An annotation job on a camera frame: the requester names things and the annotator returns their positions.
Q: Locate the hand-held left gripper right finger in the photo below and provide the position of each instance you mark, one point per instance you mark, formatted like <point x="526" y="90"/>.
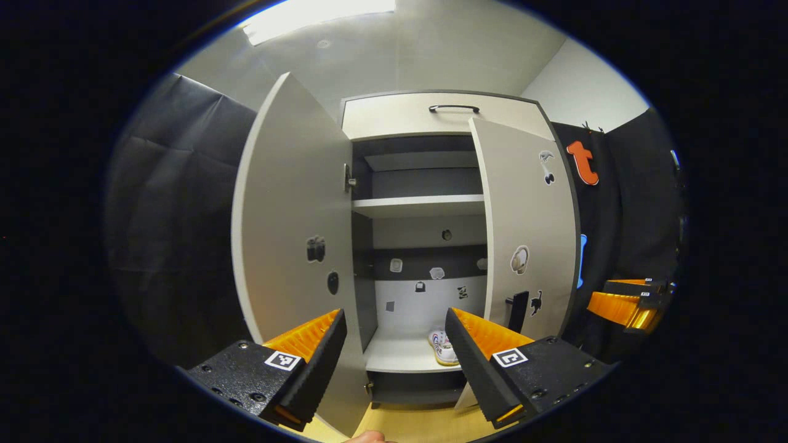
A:
<point x="474" y="369"/>

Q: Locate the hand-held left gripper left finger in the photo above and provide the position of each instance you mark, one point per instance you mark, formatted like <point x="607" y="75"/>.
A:
<point x="317" y="369"/>

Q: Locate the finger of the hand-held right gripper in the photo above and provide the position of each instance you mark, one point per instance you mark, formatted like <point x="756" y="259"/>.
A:
<point x="640" y="287"/>
<point x="615" y="307"/>

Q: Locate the white striped canvas shoe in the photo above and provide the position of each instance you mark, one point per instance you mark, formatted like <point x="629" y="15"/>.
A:
<point x="444" y="354"/>

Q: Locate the white shoe cabinet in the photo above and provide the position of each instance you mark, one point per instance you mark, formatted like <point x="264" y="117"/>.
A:
<point x="425" y="307"/>

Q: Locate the white cabinet door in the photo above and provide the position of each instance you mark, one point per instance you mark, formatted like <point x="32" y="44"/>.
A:
<point x="523" y="203"/>
<point x="289" y="203"/>

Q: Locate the metal door hinge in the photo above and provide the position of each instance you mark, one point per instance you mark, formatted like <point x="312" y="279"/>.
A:
<point x="349" y="181"/>
<point x="369" y="387"/>

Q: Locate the white cabinet shelf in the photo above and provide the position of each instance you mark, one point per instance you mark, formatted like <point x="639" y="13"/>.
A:
<point x="394" y="354"/>
<point x="418" y="206"/>
<point x="418" y="161"/>

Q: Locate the white cabinet drawer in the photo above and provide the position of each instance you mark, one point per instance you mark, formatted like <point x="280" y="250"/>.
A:
<point x="394" y="117"/>

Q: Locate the round ceiling fixture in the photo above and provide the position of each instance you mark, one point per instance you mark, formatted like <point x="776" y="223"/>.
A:
<point x="324" y="44"/>

